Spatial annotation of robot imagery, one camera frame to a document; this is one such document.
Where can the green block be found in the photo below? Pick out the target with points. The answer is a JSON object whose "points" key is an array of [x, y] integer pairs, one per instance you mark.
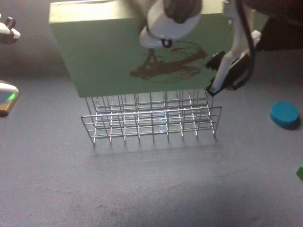
{"points": [[300, 172]]}

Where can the wooden block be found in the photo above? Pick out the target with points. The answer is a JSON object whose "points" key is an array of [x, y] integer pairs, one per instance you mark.
{"points": [[7, 110]]}

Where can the light green book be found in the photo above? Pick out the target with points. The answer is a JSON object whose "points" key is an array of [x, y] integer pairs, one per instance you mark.
{"points": [[99, 59]]}

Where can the blue round lid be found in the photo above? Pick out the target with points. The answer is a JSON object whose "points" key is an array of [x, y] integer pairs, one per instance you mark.
{"points": [[284, 113]]}

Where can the grey table cloth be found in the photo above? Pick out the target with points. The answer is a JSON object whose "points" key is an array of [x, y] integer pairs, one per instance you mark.
{"points": [[142, 184]]}

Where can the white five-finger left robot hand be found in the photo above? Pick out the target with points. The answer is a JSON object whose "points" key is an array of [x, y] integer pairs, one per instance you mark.
{"points": [[7, 93]]}

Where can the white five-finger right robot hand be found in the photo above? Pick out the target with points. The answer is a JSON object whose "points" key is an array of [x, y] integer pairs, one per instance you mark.
{"points": [[170, 28]]}

